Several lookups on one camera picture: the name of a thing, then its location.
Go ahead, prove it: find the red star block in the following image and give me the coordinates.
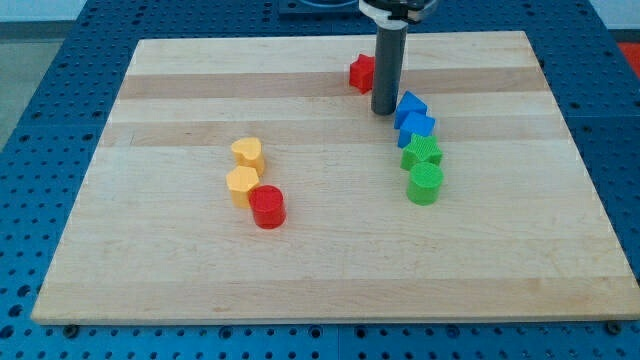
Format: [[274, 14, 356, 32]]
[[349, 54, 375, 94]]

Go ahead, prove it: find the yellow heart block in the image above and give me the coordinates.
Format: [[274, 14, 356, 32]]
[[231, 137, 266, 176]]

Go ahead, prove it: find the green star block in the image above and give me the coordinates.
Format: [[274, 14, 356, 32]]
[[400, 134, 443, 171]]

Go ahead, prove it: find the blue cube block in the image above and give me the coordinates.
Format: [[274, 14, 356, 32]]
[[397, 112, 436, 148]]

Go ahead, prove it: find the yellow hexagon block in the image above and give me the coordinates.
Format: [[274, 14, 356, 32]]
[[226, 166, 260, 209]]

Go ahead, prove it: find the green cylinder block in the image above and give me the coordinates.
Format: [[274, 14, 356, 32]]
[[406, 162, 444, 206]]

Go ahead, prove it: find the blue triangle block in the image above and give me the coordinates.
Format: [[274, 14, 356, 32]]
[[394, 91, 428, 129]]

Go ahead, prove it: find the wooden board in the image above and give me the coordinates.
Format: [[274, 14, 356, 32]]
[[32, 31, 639, 325]]

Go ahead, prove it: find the red cylinder block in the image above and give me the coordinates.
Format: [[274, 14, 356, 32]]
[[249, 185, 286, 229]]

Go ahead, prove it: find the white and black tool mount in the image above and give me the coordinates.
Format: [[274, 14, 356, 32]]
[[358, 0, 439, 27]]

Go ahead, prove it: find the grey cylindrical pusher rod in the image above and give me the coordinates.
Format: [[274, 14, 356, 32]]
[[371, 26, 407, 115]]

